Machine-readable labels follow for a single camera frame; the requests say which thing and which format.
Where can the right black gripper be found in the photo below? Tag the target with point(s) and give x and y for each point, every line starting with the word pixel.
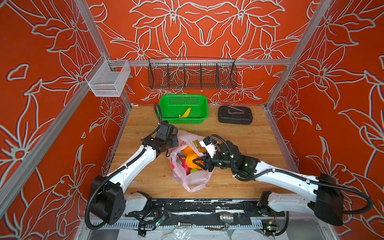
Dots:
pixel 207 161

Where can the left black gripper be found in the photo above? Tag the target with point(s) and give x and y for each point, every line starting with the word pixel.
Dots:
pixel 175 141

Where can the pink plastic bag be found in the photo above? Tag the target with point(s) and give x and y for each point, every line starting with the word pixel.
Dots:
pixel 192 177

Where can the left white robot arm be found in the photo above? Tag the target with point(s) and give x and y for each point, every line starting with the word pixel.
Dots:
pixel 106 201

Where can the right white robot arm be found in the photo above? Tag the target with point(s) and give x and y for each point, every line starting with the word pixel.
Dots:
pixel 320 196

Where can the green fruit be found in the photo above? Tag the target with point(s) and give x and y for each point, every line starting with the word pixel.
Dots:
pixel 194 170

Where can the red dragon fruit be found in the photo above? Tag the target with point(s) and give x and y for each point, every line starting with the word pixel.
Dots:
pixel 182 162

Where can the yellow apple fruit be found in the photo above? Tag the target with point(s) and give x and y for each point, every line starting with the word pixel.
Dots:
pixel 199 147

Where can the yellow banana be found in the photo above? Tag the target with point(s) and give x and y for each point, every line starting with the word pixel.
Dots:
pixel 186 114

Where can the green plastic basket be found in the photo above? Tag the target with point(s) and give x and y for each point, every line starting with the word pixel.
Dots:
pixel 174 105

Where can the black plastic tool case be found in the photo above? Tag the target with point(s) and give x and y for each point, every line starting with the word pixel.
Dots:
pixel 235 115

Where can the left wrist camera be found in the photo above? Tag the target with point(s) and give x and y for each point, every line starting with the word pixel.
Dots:
pixel 166 131

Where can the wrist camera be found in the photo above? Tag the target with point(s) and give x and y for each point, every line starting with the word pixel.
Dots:
pixel 166 131
pixel 210 146

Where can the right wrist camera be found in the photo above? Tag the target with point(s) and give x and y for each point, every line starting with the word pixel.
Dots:
pixel 210 146

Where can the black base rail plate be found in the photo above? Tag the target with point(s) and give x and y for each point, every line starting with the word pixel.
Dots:
pixel 248 207

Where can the black wire wall basket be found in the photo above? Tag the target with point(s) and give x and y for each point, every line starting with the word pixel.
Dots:
pixel 190 73

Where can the clear plastic wall bin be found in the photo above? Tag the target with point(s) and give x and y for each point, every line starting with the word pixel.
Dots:
pixel 108 78

